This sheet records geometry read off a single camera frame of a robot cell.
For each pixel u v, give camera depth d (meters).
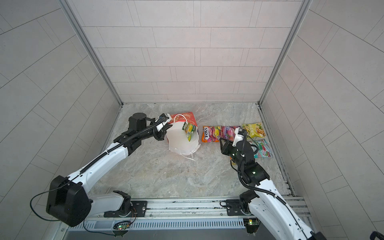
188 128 0.94
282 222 0.43
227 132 0.96
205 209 0.73
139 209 0.71
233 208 0.71
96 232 0.66
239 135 0.66
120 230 0.65
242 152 0.53
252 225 0.68
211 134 0.96
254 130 0.96
